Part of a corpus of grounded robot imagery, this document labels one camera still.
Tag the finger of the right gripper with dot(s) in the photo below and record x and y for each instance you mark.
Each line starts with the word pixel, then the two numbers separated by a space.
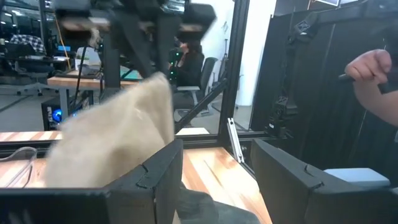
pixel 133 46
pixel 168 46

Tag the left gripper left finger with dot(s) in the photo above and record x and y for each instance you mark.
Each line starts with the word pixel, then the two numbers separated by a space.
pixel 169 174

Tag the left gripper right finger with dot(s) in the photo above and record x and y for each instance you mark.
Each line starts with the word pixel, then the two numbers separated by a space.
pixel 276 180

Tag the person's forearm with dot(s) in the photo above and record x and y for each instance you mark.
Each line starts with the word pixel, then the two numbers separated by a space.
pixel 379 102

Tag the person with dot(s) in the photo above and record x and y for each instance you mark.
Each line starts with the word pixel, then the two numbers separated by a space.
pixel 189 68

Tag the office chair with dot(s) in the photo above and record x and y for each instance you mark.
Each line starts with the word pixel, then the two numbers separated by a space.
pixel 206 74

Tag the wooden table with grey legs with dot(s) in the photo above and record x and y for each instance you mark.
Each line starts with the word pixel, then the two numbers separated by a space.
pixel 77 82

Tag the pale grey cushion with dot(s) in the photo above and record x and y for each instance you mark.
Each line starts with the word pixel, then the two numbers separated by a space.
pixel 357 177

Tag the black partition panel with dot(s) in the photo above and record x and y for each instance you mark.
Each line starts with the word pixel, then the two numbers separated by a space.
pixel 326 109

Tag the computer tower with blue light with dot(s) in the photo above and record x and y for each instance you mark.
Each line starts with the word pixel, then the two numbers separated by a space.
pixel 56 115

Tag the chair with plaid cloth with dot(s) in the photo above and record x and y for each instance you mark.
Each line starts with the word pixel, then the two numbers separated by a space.
pixel 28 43

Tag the person's hand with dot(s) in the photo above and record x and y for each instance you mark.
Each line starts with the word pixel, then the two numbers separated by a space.
pixel 370 65

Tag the clear plastic bin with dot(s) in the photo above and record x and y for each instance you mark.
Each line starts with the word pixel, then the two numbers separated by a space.
pixel 18 155

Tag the silver angle bracket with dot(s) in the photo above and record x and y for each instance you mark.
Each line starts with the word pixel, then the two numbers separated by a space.
pixel 234 140

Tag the black aluminium rig frame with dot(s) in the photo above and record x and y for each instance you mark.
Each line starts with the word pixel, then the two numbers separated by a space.
pixel 233 62

